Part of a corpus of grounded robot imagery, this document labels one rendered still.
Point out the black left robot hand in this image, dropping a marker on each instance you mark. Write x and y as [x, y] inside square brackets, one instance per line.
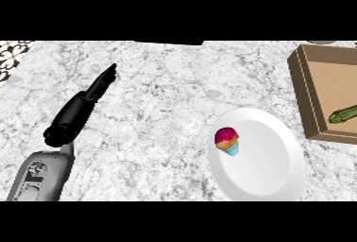
[75, 113]

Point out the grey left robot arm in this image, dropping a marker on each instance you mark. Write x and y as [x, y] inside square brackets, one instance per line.
[42, 176]

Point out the white round plate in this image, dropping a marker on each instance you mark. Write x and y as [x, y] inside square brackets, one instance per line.
[259, 157]

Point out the brown cardboard box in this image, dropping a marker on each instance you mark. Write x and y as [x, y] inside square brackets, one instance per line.
[325, 94]

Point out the green squash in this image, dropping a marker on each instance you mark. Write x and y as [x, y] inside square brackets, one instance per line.
[344, 114]

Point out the black white patterned tile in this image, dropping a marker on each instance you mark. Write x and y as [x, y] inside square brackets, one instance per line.
[11, 58]

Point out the black appliance edge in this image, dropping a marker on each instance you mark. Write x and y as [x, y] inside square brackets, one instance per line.
[169, 42]

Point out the pink frosted cupcake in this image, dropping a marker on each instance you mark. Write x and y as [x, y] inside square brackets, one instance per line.
[226, 141]

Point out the grey round object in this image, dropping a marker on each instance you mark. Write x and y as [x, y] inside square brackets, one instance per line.
[322, 42]

